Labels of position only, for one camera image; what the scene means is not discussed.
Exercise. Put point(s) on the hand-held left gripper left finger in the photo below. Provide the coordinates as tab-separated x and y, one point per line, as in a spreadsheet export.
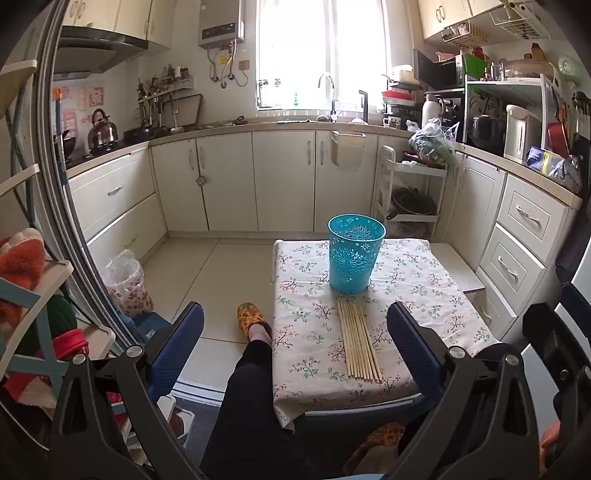
178	346

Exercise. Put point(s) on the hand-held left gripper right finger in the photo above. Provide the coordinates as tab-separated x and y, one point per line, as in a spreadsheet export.
413	350

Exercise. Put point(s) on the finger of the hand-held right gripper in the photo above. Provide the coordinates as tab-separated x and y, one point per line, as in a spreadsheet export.
554	341
575	300

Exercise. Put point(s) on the bundle of wooden chopsticks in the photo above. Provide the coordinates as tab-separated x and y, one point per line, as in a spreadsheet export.
358	341

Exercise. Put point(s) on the blue perforated plastic basket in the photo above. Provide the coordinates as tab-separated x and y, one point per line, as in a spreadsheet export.
355	263

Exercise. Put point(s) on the person's right hand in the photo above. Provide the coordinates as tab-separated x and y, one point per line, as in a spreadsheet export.
551	441

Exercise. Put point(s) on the blue dustpan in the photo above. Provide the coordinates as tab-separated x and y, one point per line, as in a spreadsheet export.
145	325

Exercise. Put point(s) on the floral bin with plastic bag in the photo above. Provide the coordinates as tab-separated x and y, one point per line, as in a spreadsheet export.
131	290

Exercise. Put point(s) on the small white table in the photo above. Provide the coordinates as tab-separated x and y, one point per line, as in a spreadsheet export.
360	406

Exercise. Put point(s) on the yellow floral slipper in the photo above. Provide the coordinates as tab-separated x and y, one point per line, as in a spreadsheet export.
374	441
249	316

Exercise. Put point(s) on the person's left leg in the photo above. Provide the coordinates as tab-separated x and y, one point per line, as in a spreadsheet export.
240	415

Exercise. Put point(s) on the white three-drawer cabinet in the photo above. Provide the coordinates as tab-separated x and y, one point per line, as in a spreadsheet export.
526	217

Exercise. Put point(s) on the floral tablecloth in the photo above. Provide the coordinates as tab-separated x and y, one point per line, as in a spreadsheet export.
314	323

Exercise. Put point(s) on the red lidded container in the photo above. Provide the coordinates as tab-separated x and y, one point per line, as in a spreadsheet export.
69	344

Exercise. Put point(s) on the green round object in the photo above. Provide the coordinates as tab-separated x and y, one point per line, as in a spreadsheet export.
60	316

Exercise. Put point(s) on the grey plastic bag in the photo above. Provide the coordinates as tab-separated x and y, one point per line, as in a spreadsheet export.
570	173

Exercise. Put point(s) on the blue box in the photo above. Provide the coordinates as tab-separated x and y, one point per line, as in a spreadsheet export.
535	159

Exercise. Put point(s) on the dark lidded pan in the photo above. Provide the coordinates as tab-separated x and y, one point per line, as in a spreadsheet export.
411	203

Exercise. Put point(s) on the white two-drawer cabinet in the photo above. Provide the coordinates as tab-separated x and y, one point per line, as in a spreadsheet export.
115	207

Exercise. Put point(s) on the light blue folding rack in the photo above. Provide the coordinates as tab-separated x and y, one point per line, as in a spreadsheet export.
27	300

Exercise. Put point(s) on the red pan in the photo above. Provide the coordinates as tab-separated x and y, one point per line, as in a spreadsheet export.
558	138

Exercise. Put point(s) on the white door base cabinets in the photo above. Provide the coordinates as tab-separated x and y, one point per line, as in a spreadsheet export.
231	184

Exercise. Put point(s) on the orange plush toy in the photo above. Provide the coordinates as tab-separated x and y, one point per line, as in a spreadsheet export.
25	263

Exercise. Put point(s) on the white electric water boiler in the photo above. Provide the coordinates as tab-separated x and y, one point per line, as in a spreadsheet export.
519	134

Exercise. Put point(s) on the white rolling cart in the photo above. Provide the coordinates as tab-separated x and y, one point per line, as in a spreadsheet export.
420	170

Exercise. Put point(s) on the black rice cooker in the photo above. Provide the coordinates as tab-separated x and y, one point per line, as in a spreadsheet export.
485	131

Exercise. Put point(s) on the bag of green vegetables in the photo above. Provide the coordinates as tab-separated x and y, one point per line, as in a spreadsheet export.
431	145

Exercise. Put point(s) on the gas stove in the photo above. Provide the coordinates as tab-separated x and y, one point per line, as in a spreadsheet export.
101	151

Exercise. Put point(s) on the white hanging door bin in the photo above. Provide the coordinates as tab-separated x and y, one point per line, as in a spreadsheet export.
346	152

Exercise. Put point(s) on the white counter shelf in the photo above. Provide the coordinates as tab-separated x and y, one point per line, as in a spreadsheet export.
508	84

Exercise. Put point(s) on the steel kettle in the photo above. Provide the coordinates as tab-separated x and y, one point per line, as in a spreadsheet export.
104	131

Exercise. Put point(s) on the small black wok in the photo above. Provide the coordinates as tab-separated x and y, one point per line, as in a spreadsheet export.
64	146

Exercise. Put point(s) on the patterned mug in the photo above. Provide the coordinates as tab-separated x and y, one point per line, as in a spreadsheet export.
391	122

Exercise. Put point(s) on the white thermos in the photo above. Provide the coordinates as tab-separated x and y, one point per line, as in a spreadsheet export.
431	113

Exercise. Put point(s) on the wooden cutting board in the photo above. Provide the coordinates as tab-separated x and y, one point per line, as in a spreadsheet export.
189	110

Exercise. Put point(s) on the clear lidded container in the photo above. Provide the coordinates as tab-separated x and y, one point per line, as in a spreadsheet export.
526	68

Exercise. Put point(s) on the black square tap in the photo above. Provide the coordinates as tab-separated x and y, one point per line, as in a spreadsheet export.
364	106

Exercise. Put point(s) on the stack of red white bowls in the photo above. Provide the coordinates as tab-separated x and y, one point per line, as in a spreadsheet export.
397	98

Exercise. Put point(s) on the green plastic box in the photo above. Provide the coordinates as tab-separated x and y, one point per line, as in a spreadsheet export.
475	64

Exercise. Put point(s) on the black microwave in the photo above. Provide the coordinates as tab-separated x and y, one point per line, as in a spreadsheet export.
436	69

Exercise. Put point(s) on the chrome curved faucet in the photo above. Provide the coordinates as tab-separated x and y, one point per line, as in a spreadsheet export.
331	92

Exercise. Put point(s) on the range hood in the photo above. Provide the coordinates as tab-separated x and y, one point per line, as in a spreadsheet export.
92	50

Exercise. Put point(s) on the beige shelf rack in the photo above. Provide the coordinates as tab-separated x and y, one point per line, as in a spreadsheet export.
18	71

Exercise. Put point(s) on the kitchen window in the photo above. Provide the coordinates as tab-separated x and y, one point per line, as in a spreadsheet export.
300	46

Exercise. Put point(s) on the wall utensil rack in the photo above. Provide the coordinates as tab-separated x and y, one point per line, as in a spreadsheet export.
171	87

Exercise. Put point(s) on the red paper wall decals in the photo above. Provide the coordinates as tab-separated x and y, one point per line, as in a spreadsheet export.
94	97

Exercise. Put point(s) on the wall socket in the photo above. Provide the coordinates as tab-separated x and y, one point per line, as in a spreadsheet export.
244	63

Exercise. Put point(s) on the white wall cabinets above shelf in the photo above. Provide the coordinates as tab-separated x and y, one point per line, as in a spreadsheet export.
443	16

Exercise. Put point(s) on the grey wall water heater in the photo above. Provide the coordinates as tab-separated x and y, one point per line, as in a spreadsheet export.
221	23

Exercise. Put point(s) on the white wall cabinets above hood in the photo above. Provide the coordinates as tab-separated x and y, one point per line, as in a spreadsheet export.
134	18

